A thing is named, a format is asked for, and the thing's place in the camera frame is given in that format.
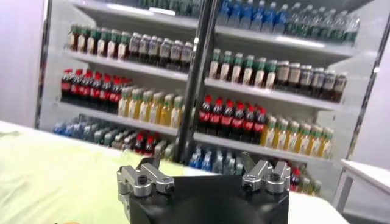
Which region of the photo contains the yellow drink bottle pale cap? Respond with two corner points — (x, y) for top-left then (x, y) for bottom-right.
(171, 96), (185, 128)
(118, 86), (132, 117)
(160, 94), (176, 127)
(297, 123), (311, 155)
(140, 90), (154, 122)
(263, 115), (277, 149)
(275, 117), (289, 150)
(129, 88), (143, 119)
(319, 127), (335, 159)
(286, 121), (300, 152)
(309, 125), (323, 156)
(151, 92), (165, 124)

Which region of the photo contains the light green polo shirt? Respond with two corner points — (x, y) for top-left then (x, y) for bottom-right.
(0, 130), (186, 224)

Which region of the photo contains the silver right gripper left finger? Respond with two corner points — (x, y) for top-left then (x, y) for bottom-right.
(116, 155), (176, 211)

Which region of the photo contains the small cola bottle red cap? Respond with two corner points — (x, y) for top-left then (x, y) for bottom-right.
(289, 168), (301, 192)
(133, 133), (145, 154)
(144, 136), (155, 156)

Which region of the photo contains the large clear water bottle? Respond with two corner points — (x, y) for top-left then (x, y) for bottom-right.
(310, 6), (324, 40)
(346, 13), (361, 46)
(333, 10), (347, 43)
(286, 2), (301, 36)
(298, 4), (312, 38)
(322, 8), (335, 41)

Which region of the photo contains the white beverage display cooler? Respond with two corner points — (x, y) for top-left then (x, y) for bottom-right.
(35, 0), (211, 164)
(182, 0), (390, 198)

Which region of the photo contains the white cooler shelf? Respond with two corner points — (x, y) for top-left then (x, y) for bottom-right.
(193, 132), (333, 164)
(57, 102), (179, 136)
(214, 24), (357, 58)
(63, 48), (190, 82)
(204, 77), (342, 112)
(71, 0), (200, 30)

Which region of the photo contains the small blue water bottle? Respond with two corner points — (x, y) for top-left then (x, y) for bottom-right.
(201, 149), (213, 171)
(189, 145), (204, 168)

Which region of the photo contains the dark tea bottle green cap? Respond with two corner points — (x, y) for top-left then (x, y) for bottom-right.
(209, 48), (222, 79)
(219, 51), (233, 82)
(118, 30), (131, 61)
(97, 28), (110, 57)
(68, 24), (79, 51)
(254, 57), (267, 88)
(265, 59), (277, 90)
(231, 52), (244, 83)
(77, 26), (89, 53)
(107, 29), (120, 59)
(243, 54), (255, 86)
(87, 27), (100, 55)

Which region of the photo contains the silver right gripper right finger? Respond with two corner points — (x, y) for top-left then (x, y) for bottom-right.
(239, 151), (292, 195)

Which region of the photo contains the black-framed glass cooler door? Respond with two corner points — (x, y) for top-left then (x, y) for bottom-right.
(34, 0), (52, 129)
(346, 21), (390, 161)

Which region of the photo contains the dark drink bottle white cap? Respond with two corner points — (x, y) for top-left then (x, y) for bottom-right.
(275, 60), (290, 91)
(170, 39), (183, 70)
(311, 67), (325, 98)
(138, 34), (151, 63)
(148, 35), (161, 65)
(181, 41), (194, 72)
(288, 63), (302, 93)
(128, 32), (141, 61)
(322, 69), (336, 100)
(333, 72), (348, 103)
(159, 38), (173, 68)
(300, 65), (313, 96)

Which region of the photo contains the small yellow drink bottle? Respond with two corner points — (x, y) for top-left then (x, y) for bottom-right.
(300, 176), (311, 194)
(311, 179), (323, 196)

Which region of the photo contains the white side table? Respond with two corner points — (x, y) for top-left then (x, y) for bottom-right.
(331, 158), (390, 215)

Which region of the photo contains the large blue water bottle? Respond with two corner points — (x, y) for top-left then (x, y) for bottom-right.
(274, 4), (289, 35)
(251, 1), (266, 32)
(239, 0), (254, 30)
(228, 0), (243, 28)
(262, 2), (277, 33)
(216, 0), (232, 26)

